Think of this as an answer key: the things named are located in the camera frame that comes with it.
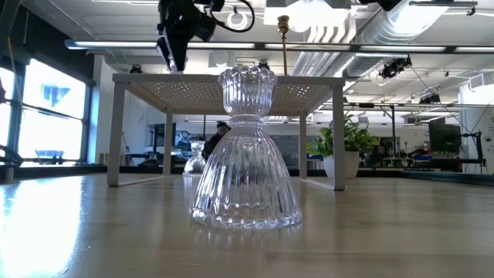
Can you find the tall brass candlestick holder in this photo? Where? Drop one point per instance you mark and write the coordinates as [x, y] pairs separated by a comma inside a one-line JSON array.
[[283, 23]]

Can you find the black computer monitor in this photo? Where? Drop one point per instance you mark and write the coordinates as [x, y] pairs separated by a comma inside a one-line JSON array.
[[444, 137]]

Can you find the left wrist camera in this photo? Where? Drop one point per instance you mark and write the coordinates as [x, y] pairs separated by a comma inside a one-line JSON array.
[[205, 26]]

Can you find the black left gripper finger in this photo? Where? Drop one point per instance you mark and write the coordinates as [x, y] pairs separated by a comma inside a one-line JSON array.
[[180, 56]]

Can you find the silver ventilation duct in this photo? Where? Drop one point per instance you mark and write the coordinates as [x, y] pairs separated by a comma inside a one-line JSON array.
[[386, 31]]

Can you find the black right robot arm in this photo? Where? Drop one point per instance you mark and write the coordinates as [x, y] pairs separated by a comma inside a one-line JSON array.
[[382, 4]]

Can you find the long ceiling light strip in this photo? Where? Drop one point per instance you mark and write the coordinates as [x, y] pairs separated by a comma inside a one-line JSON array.
[[116, 44]]

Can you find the black ceiling spotlight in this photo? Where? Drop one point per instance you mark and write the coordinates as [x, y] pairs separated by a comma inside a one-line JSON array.
[[393, 67], [136, 69]]

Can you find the white perforated metal shelf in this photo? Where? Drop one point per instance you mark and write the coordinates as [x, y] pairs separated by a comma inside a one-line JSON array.
[[127, 78]]

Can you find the large bright window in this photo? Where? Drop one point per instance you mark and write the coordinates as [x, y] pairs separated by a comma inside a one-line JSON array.
[[50, 127]]

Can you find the green potted plant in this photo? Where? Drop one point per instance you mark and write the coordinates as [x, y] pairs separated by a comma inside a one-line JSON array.
[[353, 164]]

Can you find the person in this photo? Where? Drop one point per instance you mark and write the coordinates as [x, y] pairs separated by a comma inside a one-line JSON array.
[[222, 128], [380, 152]]

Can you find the white ceiling light panel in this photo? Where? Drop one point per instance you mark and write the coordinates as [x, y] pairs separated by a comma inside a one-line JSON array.
[[308, 15]]

